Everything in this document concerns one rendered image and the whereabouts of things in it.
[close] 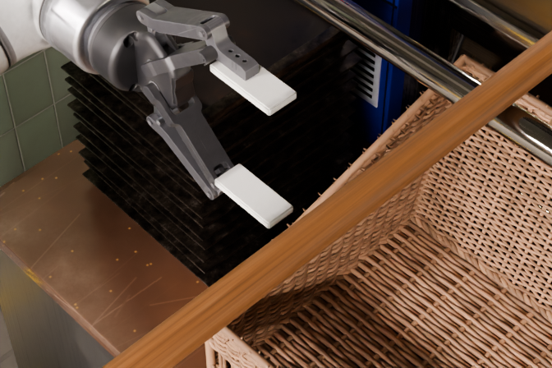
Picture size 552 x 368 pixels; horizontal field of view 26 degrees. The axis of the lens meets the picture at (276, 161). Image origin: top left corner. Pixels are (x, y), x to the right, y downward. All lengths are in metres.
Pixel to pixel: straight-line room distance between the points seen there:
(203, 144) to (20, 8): 0.21
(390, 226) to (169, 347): 0.87
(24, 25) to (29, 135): 1.45
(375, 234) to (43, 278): 0.46
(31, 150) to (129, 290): 0.97
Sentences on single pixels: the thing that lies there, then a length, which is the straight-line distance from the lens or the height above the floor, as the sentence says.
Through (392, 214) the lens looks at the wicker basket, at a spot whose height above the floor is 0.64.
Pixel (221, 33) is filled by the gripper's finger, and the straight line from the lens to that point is 0.95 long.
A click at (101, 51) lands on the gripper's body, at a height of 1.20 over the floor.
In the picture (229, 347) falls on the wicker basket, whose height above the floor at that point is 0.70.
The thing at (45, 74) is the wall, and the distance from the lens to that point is 2.49.
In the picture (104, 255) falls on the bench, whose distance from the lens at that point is 1.70.
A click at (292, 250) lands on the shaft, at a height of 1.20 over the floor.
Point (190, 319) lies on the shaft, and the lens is 0.85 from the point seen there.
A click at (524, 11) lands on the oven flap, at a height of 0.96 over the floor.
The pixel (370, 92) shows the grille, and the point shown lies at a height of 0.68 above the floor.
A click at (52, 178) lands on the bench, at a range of 1.81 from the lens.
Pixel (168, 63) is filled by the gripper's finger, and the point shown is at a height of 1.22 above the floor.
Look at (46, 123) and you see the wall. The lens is 2.57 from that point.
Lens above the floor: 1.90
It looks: 47 degrees down
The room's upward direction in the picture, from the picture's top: straight up
